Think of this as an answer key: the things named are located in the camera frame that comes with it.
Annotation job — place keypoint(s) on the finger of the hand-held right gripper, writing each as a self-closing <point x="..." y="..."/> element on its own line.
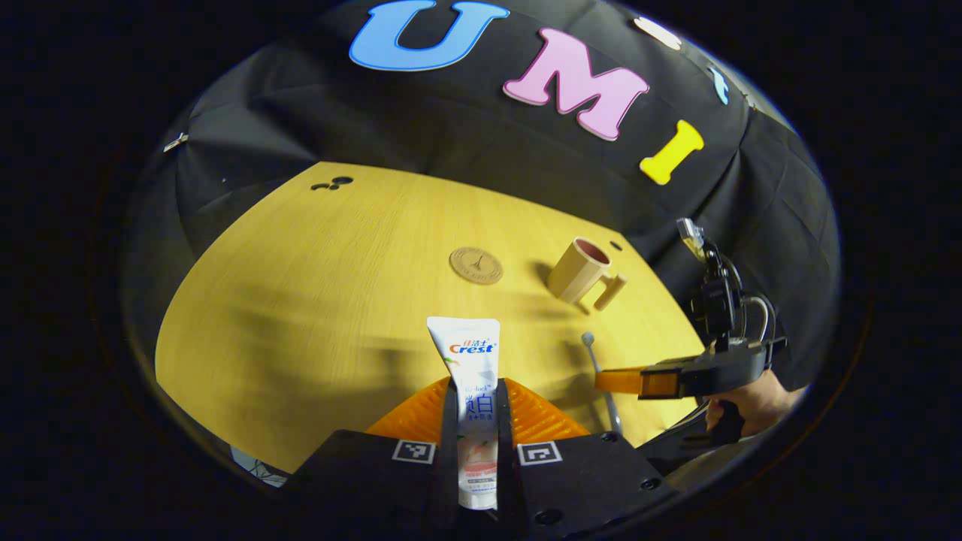
<point x="624" y="381"/>

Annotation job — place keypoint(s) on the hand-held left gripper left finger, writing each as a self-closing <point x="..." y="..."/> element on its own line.
<point x="447" y="481"/>

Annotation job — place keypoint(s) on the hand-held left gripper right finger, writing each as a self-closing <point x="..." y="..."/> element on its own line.
<point x="507" y="481"/>

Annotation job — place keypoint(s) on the white toothbrush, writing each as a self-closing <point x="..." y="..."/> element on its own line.
<point x="594" y="357"/>

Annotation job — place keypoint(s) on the white toothpaste tube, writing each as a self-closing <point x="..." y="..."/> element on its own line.
<point x="464" y="361"/>

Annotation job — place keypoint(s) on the round cork coaster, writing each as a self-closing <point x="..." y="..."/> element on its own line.
<point x="476" y="265"/>

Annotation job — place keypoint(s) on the light wooden desktop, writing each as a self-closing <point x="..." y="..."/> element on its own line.
<point x="338" y="300"/>

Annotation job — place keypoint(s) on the black backdrop cloth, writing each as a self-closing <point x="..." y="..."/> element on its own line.
<point x="451" y="120"/>

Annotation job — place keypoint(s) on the silver metal clip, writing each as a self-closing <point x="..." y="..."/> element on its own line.
<point x="175" y="142"/>

